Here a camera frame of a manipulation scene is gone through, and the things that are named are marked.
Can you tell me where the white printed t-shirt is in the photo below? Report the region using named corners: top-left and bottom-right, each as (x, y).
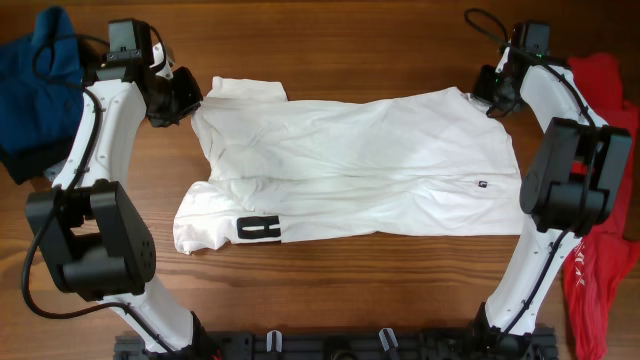
top-left (173, 76), bottom-right (524, 254)

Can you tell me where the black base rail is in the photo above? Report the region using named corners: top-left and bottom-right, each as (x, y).
top-left (113, 327), bottom-right (560, 360)

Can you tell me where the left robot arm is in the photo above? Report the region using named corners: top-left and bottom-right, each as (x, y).
top-left (26, 18), bottom-right (221, 359)

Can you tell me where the black folded shirt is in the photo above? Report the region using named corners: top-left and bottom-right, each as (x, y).
top-left (1, 36), bottom-right (93, 185)

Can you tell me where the grey folded shirt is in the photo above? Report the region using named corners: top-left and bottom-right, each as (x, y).
top-left (43, 164), bottom-right (62, 182)

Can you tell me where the blue folded polo shirt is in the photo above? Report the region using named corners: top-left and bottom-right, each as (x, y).
top-left (1, 7), bottom-right (84, 154)

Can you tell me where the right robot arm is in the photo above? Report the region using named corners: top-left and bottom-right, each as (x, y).
top-left (460, 21), bottom-right (632, 359)

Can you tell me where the right black cable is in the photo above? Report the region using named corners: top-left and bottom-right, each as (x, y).
top-left (463, 7), bottom-right (601, 341)

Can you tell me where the red t-shirt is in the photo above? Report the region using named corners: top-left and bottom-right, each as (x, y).
top-left (563, 53), bottom-right (639, 360)

